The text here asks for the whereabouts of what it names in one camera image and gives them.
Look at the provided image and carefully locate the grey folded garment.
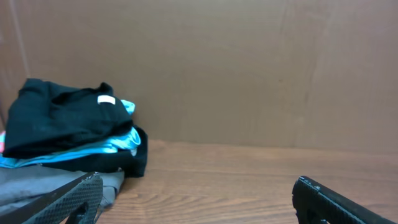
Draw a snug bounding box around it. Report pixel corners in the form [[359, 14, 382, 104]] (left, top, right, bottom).
[[1, 166, 124, 215]]

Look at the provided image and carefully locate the black folded garment in stack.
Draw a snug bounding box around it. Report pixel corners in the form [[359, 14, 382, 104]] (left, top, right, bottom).
[[42, 125, 148, 177]]

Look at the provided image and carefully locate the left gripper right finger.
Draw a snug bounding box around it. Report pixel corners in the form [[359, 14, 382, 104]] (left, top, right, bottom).
[[292, 176, 395, 224]]

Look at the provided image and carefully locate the black t-shirt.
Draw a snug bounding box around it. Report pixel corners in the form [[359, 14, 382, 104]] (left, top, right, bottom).
[[3, 78, 133, 159]]

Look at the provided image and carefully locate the light blue printed t-shirt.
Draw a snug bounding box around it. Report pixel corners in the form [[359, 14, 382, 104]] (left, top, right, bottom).
[[1, 100, 142, 169]]

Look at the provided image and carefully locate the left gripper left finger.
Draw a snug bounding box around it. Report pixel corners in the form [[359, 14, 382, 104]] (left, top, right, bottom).
[[1, 172, 103, 224]]

